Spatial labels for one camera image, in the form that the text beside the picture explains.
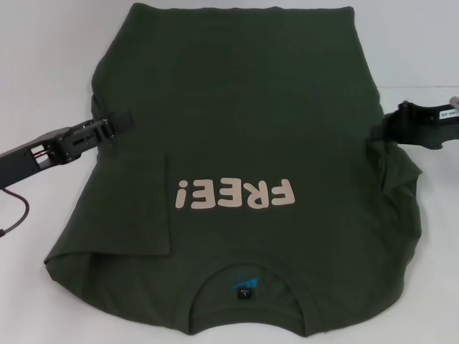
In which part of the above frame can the dark green FREE t-shirt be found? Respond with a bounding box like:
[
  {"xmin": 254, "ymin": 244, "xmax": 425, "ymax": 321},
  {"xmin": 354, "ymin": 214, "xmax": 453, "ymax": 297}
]
[{"xmin": 42, "ymin": 2, "xmax": 426, "ymax": 341}]

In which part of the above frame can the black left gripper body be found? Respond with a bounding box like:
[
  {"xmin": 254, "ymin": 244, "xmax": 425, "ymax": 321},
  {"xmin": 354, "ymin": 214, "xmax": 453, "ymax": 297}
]
[{"xmin": 0, "ymin": 120, "xmax": 98, "ymax": 188}]

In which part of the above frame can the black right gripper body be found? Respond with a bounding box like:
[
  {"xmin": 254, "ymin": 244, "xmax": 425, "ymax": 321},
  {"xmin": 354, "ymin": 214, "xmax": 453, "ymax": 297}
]
[{"xmin": 388, "ymin": 101, "xmax": 459, "ymax": 151}]

